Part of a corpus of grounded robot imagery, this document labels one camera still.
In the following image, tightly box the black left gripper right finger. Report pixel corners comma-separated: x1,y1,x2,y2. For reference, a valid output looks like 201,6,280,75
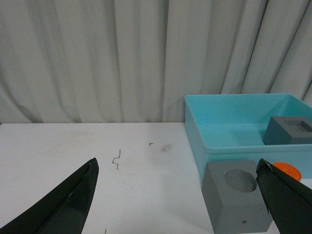
256,159,312,234

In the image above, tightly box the gray cube with square hole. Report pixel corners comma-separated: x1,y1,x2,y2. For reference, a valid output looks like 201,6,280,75
262,116,312,145

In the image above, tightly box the orange cylinder with white numbers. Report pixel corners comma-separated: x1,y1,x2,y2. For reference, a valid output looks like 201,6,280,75
273,162,302,182

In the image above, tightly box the white pleated curtain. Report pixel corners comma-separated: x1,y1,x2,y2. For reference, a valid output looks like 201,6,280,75
0,0,312,123

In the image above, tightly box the light blue plastic box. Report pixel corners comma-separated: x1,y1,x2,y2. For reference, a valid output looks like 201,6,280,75
184,94,312,178

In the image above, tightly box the gray cube with round hole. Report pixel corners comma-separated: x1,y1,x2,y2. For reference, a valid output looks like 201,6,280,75
202,160,273,234

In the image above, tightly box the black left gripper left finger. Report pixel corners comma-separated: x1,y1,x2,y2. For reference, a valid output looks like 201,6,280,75
0,158,98,234

